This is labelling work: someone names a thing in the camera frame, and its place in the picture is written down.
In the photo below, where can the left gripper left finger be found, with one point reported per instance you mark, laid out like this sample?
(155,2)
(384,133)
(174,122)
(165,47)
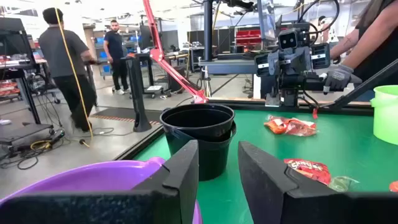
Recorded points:
(174,193)

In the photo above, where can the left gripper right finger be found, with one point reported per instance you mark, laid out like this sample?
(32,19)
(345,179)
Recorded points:
(273,193)

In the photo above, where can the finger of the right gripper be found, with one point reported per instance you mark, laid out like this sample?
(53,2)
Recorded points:
(262,65)
(321,56)

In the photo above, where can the red Skittles candy pack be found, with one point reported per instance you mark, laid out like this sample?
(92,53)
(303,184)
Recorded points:
(311,170)

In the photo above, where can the orange candy pack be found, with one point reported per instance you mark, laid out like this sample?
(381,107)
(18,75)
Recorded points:
(300,127)
(276,125)

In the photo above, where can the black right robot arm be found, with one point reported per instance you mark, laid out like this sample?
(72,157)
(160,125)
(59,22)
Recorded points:
(292,90)

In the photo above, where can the clear wrapped candy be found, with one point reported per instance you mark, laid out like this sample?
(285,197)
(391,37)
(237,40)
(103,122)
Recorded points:
(342,183)

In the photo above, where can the person's hand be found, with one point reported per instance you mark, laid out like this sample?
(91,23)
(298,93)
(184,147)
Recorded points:
(337,77)

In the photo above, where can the red storage bins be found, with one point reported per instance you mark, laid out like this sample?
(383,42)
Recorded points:
(248,36)

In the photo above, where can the blue grey table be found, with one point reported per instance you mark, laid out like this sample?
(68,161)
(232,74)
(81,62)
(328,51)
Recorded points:
(230,66)

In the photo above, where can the black plastic bucket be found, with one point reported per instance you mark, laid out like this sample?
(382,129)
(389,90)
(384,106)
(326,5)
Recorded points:
(199,149)

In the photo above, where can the person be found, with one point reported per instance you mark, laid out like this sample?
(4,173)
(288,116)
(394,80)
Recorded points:
(62,53)
(379,46)
(115,46)

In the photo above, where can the black vertical pole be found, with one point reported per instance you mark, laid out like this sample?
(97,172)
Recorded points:
(207,31)

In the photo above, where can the purple plastic bucket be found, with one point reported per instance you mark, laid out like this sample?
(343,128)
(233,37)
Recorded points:
(93,177)

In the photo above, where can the green table mat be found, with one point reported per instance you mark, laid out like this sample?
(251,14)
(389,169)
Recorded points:
(342,146)

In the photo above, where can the green plastic bucket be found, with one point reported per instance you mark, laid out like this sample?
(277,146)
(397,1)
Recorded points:
(387,115)

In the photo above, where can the black monitor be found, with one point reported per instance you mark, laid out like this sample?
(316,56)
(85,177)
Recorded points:
(169,40)

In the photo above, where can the striped floor mat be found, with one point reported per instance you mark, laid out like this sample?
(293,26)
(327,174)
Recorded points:
(118,113)

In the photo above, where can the red desk lamp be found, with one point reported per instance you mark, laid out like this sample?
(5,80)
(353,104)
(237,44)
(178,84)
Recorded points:
(161,56)

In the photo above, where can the black desk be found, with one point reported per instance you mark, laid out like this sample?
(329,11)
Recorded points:
(12,40)

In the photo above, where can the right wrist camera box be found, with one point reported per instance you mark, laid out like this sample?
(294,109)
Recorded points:
(288,40)

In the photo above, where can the black frame strut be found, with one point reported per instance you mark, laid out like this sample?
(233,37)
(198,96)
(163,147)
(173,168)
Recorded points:
(363,85)

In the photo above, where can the black table frame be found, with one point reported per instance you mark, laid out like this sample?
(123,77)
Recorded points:
(140,143)

